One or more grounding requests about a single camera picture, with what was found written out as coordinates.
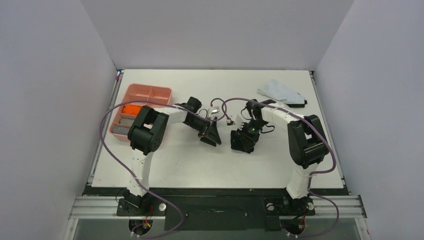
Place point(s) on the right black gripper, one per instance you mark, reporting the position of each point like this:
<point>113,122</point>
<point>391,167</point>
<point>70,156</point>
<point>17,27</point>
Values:
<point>247,134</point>

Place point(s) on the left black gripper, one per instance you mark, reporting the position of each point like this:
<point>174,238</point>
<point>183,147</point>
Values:
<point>209,134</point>

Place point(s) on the black underwear beige waistband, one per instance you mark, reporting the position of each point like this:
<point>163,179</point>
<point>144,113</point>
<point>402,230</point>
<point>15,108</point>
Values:
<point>242,141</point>

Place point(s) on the orange underwear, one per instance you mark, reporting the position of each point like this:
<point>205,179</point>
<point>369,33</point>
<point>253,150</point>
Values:
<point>131,109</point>

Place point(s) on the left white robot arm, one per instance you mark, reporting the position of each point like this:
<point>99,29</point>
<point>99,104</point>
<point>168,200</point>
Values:
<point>146,135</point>

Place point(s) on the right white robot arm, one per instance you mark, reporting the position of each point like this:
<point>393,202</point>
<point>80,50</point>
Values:
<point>305,143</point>

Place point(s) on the light blue underwear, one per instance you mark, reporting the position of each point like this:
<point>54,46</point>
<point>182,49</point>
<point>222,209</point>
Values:
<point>281,92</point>

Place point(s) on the grey striped rolled underwear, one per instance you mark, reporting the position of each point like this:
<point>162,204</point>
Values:
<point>120,130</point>

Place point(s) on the pink divided storage tray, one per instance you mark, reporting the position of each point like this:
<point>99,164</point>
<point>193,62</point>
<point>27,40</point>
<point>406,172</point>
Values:
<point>141,95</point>

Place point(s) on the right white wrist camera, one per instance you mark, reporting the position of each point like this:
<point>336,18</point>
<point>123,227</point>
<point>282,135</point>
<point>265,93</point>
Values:
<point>234,120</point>

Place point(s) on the aluminium mounting rail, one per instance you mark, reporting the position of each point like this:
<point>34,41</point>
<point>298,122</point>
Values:
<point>105,208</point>

